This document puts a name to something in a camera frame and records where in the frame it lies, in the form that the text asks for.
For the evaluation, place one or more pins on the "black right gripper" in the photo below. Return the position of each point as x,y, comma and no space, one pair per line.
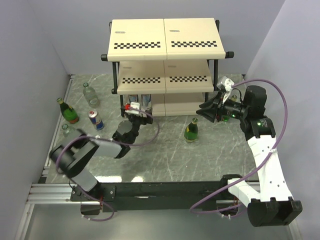
209,109

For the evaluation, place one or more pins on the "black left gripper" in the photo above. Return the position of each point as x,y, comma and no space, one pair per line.
144,120

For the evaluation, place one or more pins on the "silver energy drink can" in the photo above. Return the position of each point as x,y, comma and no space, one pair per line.
146,100

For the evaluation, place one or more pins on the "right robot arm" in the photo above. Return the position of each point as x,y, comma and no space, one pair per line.
264,191

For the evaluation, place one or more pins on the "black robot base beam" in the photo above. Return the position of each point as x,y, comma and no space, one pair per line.
130,196

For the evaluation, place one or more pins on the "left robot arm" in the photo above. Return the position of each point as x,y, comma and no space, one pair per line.
72,154

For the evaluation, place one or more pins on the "beige three-tier shelf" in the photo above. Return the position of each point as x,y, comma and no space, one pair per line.
174,61

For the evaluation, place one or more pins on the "green Perrier bottle centre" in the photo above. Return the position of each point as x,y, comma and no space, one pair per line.
191,131

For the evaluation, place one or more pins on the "blue energy drink can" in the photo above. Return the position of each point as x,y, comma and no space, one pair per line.
95,119

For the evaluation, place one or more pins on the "clear glass bottle rear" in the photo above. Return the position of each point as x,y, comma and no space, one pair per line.
90,95

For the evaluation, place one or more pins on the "clear glass bottle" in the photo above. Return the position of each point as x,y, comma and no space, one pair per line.
67,130
90,95

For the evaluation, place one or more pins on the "green bottle left side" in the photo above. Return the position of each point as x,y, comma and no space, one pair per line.
69,114

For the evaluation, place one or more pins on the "clear glass bottle front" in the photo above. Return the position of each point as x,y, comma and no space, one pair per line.
67,130

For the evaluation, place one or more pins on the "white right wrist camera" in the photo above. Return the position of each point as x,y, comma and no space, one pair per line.
226,85

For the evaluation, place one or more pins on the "aluminium frame rail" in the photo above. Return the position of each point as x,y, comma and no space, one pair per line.
55,194

